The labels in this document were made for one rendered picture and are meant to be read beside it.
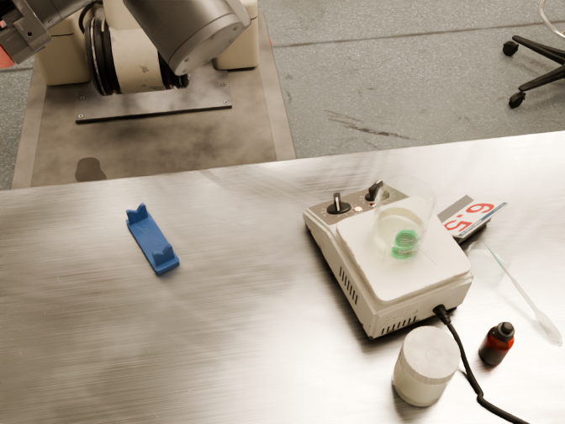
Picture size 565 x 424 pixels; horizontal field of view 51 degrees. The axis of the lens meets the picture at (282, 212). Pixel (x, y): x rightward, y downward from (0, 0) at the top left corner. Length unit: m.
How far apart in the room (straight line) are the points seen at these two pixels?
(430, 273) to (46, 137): 1.13
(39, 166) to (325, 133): 0.95
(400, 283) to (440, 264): 0.05
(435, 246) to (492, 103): 1.59
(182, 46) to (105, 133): 1.17
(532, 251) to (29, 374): 0.64
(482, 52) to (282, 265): 1.84
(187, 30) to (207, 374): 0.43
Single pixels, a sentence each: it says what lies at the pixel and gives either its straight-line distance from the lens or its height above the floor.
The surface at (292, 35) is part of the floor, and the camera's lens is 2.45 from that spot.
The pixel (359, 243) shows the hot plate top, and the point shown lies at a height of 0.84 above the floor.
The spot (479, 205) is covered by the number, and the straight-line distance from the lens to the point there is 0.85.
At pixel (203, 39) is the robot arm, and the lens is 0.38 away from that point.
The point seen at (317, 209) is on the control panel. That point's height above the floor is 0.79.
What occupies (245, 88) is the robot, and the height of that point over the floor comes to 0.36.
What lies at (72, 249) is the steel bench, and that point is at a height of 0.75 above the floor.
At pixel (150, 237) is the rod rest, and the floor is 0.76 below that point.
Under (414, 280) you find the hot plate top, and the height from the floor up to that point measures 0.84.
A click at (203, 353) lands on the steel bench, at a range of 0.71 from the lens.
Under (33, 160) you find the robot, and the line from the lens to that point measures 1.55.
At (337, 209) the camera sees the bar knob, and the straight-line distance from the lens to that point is 0.74.
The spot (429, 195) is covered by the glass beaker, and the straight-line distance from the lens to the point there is 0.65.
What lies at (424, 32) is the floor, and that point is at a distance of 2.53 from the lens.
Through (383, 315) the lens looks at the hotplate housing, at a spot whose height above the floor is 0.82.
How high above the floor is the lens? 1.39
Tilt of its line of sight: 51 degrees down
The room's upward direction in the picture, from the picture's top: straight up
